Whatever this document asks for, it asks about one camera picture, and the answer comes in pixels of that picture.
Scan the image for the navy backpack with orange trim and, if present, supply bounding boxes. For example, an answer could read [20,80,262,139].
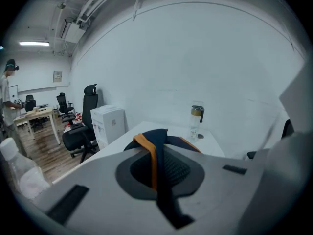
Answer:
[123,128,201,220]

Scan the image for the black office chair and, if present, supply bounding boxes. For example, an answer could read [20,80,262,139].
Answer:
[62,83,100,165]
[56,92,75,122]
[25,94,37,112]

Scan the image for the long ceiling light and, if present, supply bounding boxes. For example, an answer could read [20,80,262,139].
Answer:
[19,41,50,47]

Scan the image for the white ceiling air unit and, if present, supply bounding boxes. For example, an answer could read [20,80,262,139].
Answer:
[60,17,91,44]

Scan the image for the clear plastic water bottle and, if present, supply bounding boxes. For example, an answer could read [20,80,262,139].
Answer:
[0,137,51,202]

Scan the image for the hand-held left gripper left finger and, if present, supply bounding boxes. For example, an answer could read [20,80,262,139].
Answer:
[31,147,176,235]

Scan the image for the light wooden desk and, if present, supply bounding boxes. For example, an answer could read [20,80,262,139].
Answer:
[13,106,61,145]

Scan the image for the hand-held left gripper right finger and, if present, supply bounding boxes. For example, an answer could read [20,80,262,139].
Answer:
[163,143,271,235]

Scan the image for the white table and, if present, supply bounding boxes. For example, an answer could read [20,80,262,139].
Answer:
[52,120,226,185]

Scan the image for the white ceiling pipes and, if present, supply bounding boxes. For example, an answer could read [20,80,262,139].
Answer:
[77,0,132,23]

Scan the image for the tall white carton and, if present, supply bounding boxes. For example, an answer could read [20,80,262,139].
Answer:
[90,104,127,150]

